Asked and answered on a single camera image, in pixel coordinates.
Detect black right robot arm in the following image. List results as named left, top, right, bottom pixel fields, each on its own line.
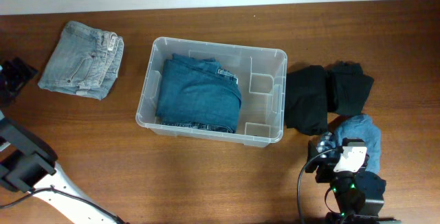
left=300, top=138, right=401, bottom=224

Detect dark blue jeans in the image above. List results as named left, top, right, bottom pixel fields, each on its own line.
left=156, top=54, right=242, bottom=133

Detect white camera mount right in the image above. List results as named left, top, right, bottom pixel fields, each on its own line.
left=333, top=138, right=367, bottom=173

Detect clear plastic storage bin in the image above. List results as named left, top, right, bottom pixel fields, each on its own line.
left=135, top=37, right=288, bottom=147

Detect light blue jeans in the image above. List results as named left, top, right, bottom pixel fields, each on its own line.
left=38, top=21, right=124, bottom=100

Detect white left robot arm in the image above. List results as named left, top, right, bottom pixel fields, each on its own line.
left=1, top=114, right=125, bottom=224

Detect blue folded cloth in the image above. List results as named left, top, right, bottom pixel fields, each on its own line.
left=316, top=114, right=381, bottom=175

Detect black folded garment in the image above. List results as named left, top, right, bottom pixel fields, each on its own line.
left=284, top=62, right=374, bottom=136

